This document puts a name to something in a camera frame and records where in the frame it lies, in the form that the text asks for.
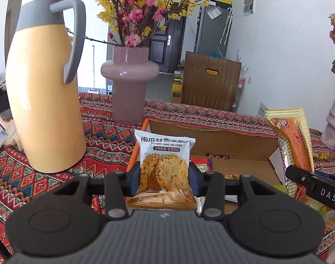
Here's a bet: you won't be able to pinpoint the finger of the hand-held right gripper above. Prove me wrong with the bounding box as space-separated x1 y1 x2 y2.
284 164 318 189

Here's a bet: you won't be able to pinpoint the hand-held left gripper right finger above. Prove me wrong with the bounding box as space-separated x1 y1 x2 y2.
189 162 290 221

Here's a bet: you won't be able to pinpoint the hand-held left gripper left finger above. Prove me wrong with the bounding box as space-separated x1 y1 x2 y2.
45 168 142 220

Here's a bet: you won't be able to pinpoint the oat cookie snack packet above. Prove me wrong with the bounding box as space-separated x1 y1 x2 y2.
126 129 199 210

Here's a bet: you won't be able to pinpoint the long orange snack packet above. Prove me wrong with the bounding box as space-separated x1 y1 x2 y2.
264 107 326 212

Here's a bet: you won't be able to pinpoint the red cardboard box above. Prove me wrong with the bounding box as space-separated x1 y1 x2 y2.
126 118 287 207

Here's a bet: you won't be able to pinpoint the red patterned tablecloth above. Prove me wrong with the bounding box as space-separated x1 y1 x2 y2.
0 92 335 264

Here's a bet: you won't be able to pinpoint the textured pink vase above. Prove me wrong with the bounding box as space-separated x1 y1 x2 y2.
320 92 335 151

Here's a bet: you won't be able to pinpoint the smooth pink vase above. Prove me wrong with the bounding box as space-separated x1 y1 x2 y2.
101 46 160 125

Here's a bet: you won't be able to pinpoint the wooden chair back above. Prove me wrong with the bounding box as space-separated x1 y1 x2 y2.
181 51 242 112

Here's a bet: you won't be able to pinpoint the white floor mop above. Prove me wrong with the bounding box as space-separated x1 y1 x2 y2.
88 44 100 93

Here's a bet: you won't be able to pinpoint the yellow thermos jug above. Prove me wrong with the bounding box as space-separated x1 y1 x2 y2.
5 0 87 174

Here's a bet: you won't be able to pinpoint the dark brown door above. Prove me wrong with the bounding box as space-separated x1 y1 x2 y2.
148 2 188 73

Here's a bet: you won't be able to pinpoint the beige crumpled cloth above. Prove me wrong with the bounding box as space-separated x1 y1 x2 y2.
4 121 18 146

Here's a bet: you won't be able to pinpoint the grey refrigerator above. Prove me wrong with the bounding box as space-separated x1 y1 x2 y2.
194 4 234 58

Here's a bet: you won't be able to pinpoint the white folded umbrella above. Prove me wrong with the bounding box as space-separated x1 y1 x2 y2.
220 8 234 44

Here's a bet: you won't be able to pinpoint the white paper note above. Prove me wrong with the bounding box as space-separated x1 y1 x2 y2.
207 8 223 20

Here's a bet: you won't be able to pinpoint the pink yellow blossom branches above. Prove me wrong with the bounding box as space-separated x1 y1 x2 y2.
66 0 269 47

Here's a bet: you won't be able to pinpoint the white wall panel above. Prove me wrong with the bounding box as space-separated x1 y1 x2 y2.
244 0 256 16

